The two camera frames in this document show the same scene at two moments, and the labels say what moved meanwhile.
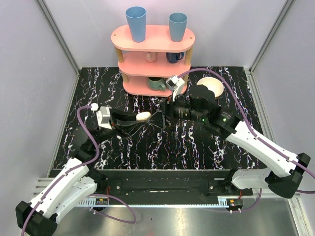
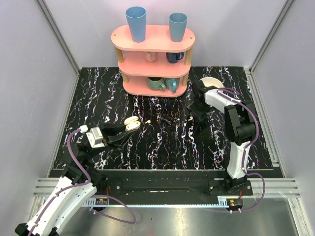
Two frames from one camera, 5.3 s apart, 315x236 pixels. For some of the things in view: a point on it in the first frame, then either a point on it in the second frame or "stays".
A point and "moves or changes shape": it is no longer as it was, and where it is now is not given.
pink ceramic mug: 150,56 stays
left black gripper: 114,119 -> 105,137
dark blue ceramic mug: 173,57 stays
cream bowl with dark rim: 212,84 stays
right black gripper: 170,105 -> 199,115
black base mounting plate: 171,184 stays
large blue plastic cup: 137,16 stays
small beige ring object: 143,115 moves or changes shape
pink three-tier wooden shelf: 145,66 stays
